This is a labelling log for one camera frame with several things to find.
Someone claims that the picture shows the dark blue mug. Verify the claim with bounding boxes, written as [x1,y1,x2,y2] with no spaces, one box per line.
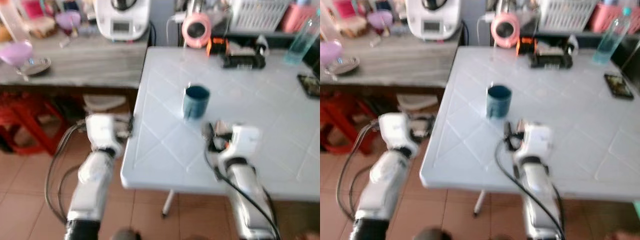
[182,85,211,121]
[486,85,512,119]

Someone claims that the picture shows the white plastic table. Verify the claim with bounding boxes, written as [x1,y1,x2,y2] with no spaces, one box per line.
[120,46,321,201]
[420,46,640,203]

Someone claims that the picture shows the grey wooden counter table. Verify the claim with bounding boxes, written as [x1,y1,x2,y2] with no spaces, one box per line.
[0,34,151,91]
[320,32,462,90]

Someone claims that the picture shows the white metal table leg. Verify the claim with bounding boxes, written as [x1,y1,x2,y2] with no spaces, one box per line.
[161,189,176,218]
[472,190,487,217]

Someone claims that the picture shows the black flat device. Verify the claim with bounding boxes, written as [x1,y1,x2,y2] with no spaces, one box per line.
[530,50,573,70]
[222,50,266,70]

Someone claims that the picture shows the red plastic stool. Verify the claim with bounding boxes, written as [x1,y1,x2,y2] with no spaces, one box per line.
[0,92,66,156]
[320,92,373,155]

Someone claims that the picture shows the orange and black device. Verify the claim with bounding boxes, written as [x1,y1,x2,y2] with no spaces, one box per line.
[207,37,230,56]
[516,36,537,56]

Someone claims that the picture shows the stainless steel plate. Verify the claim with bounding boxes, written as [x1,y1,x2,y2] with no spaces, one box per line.
[22,57,52,77]
[332,56,361,76]

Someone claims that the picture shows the black smartphone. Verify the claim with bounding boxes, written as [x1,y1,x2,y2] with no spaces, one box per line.
[603,73,635,100]
[297,74,321,98]

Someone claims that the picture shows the white kitchen machine with display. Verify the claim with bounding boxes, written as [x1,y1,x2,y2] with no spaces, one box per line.
[95,0,152,41]
[406,0,463,41]

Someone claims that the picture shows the pink round appliance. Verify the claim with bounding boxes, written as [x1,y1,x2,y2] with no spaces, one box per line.
[491,12,522,48]
[181,12,213,48]

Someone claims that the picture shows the small purple plastic bowl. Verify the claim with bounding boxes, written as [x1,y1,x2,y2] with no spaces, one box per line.
[55,11,82,31]
[367,10,394,31]

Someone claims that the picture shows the large purple plastic bowl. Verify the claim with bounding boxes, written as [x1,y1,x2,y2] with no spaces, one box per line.
[0,40,34,69]
[320,40,344,69]

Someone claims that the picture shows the clear blue water bottle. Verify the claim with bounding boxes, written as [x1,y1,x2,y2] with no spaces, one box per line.
[592,7,632,66]
[284,10,321,66]

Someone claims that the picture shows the clear food container with bread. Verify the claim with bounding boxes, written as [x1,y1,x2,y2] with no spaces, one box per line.
[25,15,57,38]
[340,15,368,38]

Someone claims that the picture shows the white plastic basket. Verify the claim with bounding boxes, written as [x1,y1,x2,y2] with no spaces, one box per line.
[230,0,291,32]
[539,0,598,32]

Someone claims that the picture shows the pink plastic container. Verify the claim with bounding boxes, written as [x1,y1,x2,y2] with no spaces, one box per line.
[589,4,626,33]
[280,5,316,33]

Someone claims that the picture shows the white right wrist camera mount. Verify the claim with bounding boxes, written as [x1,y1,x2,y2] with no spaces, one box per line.
[517,122,552,161]
[227,125,262,161]

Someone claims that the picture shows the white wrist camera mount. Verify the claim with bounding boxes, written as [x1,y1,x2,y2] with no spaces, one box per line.
[517,122,552,161]
[85,114,126,151]
[378,113,420,151]
[227,125,262,161]

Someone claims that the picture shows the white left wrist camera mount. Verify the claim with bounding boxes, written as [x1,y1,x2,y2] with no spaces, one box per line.
[85,114,126,151]
[378,113,420,151]

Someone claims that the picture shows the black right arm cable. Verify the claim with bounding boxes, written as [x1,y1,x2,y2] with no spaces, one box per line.
[202,145,282,240]
[494,137,566,240]

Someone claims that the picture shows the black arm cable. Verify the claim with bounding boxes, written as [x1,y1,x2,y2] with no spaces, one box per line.
[202,145,282,240]
[335,120,381,223]
[494,137,566,240]
[44,120,87,225]

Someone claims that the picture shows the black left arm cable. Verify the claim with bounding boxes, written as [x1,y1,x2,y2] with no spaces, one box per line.
[335,120,381,223]
[44,120,87,225]

